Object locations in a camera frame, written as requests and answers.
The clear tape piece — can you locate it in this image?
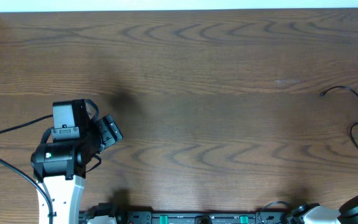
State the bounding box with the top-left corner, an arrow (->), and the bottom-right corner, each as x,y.
275,78 -> 300,85

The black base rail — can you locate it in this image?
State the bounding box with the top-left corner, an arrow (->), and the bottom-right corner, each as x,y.
78,203 -> 287,224

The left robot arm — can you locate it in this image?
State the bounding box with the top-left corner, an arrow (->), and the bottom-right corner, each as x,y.
30,99 -> 123,223

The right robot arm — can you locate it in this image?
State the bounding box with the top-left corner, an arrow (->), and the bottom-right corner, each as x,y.
283,196 -> 358,224

